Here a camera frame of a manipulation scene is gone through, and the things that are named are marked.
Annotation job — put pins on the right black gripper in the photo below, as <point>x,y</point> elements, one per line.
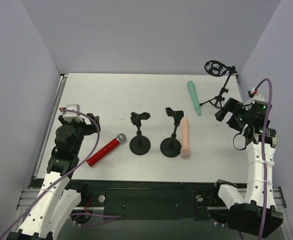
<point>226,109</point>

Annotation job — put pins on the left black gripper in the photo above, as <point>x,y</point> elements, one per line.
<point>85,124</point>

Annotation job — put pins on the pink microphone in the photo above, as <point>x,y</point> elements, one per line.
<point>185,150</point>

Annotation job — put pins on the black mic stand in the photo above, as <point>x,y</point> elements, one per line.
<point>140,144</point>
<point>170,146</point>

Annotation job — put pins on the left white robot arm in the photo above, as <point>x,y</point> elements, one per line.
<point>44,218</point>

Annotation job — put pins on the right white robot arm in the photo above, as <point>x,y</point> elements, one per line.
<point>254,213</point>

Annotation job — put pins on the red glitter microphone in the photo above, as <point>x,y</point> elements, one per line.
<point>118,140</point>

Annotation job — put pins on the teal microphone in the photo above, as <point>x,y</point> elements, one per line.
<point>194,97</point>

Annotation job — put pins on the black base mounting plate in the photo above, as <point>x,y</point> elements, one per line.
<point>143,200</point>

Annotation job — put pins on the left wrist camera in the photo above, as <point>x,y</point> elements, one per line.
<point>70,112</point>

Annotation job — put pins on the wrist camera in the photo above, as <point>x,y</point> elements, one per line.
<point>253,94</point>
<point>70,112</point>

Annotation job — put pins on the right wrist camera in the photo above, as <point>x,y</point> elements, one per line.
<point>253,94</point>

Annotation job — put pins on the aluminium frame rail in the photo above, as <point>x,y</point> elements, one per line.
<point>27,197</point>

